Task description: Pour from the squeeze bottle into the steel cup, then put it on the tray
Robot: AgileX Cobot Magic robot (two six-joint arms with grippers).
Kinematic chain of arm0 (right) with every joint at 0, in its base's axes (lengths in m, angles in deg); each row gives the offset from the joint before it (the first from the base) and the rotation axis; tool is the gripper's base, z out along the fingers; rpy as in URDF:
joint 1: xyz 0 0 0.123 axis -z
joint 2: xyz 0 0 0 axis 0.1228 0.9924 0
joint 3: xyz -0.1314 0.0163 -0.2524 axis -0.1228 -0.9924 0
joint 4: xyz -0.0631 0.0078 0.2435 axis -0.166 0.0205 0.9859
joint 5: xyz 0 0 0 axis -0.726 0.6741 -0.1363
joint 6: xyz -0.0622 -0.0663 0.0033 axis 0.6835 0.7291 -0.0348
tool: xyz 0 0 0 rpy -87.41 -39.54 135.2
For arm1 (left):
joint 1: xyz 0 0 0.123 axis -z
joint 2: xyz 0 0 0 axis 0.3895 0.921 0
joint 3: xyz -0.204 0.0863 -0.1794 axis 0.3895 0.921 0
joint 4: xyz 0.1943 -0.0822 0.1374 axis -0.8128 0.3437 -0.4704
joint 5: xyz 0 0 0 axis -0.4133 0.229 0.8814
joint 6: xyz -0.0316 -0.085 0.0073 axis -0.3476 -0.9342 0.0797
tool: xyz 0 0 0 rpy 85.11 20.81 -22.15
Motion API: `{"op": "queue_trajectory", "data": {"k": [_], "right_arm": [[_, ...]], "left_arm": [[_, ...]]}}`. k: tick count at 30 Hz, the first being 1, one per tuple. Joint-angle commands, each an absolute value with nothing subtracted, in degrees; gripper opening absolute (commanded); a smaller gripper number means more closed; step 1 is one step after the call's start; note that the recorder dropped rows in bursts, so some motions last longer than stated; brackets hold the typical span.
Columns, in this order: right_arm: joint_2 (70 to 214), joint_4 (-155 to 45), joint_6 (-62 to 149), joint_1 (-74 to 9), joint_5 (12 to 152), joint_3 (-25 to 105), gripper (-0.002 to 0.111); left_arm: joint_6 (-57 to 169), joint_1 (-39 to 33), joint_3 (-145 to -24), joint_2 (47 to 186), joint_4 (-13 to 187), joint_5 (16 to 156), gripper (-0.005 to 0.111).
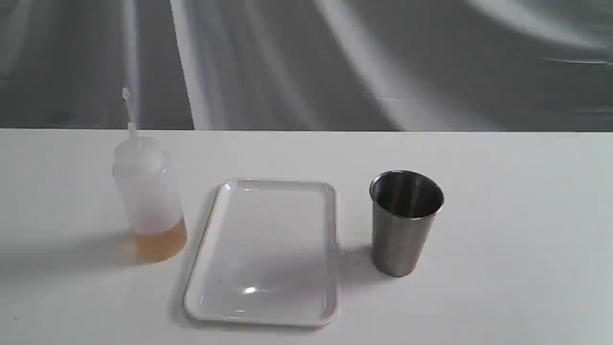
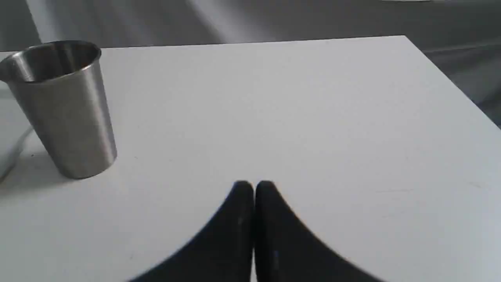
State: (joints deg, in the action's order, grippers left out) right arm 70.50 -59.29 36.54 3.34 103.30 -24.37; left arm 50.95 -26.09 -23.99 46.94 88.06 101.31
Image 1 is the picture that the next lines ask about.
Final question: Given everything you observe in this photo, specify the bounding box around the white rectangular plastic tray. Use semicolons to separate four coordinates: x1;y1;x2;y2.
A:
183;178;340;328

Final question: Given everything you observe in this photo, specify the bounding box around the clear plastic squeeze bottle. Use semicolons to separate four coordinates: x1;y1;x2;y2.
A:
112;86;188;262

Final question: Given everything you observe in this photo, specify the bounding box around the stainless steel cup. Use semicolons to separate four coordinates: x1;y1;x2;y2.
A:
369;170;445;277

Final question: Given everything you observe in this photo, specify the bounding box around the grey fabric backdrop curtain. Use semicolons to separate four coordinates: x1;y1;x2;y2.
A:
1;0;612;132

